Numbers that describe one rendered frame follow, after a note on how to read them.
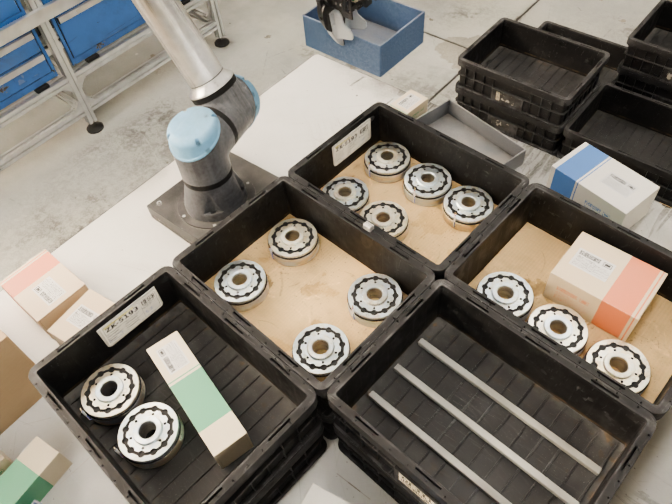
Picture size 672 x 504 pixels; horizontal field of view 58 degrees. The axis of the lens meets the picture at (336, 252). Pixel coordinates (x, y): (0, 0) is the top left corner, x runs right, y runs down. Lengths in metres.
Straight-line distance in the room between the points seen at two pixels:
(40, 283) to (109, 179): 1.41
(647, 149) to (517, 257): 1.08
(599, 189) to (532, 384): 0.54
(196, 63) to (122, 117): 1.75
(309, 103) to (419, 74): 1.34
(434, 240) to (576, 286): 0.30
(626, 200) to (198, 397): 0.98
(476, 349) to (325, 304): 0.29
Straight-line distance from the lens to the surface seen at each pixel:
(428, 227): 1.27
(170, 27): 1.38
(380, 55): 1.22
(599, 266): 1.17
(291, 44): 3.34
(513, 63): 2.31
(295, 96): 1.82
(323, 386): 0.97
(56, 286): 1.43
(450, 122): 1.70
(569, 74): 2.29
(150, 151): 2.87
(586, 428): 1.09
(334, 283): 1.18
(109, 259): 1.53
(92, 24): 2.95
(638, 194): 1.48
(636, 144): 2.25
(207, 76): 1.41
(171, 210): 1.51
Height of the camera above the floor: 1.80
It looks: 52 degrees down
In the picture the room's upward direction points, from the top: 7 degrees counter-clockwise
